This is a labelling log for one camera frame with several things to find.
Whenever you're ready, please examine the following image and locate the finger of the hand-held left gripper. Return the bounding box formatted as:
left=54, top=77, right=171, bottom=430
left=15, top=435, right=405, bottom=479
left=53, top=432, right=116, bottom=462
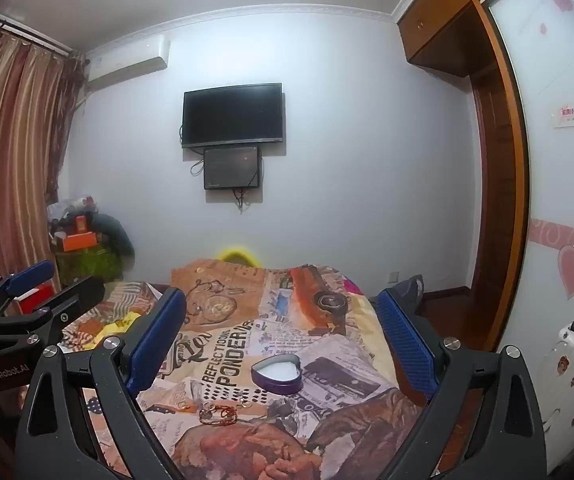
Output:
left=0, top=260, right=55, bottom=313
left=29, top=275, right=106, bottom=347

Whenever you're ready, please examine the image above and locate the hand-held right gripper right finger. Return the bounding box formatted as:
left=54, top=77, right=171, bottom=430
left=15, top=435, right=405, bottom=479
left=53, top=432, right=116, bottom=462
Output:
left=376, top=287, right=548, bottom=480

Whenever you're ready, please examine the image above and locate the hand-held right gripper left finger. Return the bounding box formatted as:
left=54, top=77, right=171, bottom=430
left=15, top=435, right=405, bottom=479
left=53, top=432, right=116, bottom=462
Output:
left=15, top=287, right=188, bottom=480

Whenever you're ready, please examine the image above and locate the red braided bracelet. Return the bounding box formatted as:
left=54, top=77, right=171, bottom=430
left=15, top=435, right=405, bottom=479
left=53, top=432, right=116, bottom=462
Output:
left=199, top=392, right=238, bottom=413

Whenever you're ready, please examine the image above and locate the purple heart-shaped tin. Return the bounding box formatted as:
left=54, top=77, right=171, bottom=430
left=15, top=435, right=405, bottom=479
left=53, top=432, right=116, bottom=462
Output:
left=251, top=353, right=304, bottom=395

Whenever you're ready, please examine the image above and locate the red box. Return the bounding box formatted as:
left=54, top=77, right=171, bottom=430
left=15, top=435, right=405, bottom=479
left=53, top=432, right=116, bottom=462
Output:
left=17, top=284, right=60, bottom=314

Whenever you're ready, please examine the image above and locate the green cloth-covered table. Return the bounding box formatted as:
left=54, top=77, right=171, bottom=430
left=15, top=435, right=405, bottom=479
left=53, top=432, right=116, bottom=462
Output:
left=55, top=247, right=122, bottom=287

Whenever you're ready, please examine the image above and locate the dark blue backpack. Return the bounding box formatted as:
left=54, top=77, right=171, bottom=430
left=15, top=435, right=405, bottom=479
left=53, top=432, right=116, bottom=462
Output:
left=392, top=274, right=426, bottom=306

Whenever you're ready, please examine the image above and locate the orange box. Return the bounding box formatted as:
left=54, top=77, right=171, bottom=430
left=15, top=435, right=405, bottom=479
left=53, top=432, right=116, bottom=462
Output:
left=61, top=232, right=98, bottom=252

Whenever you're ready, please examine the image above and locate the dark green bag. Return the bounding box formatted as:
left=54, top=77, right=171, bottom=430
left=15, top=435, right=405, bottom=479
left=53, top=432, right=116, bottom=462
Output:
left=89, top=212, right=136, bottom=262

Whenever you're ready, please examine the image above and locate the striped brown curtain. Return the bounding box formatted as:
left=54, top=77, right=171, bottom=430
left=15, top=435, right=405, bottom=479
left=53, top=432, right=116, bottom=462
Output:
left=0, top=20, right=86, bottom=306

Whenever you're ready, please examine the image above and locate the yellow plastic object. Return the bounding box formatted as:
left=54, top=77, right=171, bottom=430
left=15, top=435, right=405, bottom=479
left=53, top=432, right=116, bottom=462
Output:
left=217, top=246, right=260, bottom=266

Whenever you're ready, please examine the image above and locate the printed blanket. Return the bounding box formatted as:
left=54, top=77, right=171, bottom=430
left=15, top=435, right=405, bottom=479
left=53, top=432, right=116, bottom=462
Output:
left=57, top=260, right=450, bottom=480

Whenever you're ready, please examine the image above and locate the wooden wardrobe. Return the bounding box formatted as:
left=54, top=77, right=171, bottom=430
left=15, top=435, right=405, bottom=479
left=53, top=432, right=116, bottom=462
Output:
left=396, top=0, right=532, bottom=356

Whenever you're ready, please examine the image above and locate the white heart-patterned sliding door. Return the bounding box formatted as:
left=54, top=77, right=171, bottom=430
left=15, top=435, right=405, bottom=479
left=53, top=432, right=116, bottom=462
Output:
left=482, top=0, right=574, bottom=361

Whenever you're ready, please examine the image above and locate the white air conditioner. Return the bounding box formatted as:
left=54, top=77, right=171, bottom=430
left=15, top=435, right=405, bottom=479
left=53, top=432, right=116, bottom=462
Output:
left=86, top=35, right=170, bottom=92

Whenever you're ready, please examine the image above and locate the small black wall monitor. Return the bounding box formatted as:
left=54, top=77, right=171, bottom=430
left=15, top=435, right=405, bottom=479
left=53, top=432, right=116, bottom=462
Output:
left=203, top=145, right=263, bottom=191

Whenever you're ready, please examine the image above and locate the black wall television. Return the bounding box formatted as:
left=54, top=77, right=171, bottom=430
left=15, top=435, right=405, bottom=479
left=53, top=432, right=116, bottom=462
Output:
left=181, top=82, right=286, bottom=149

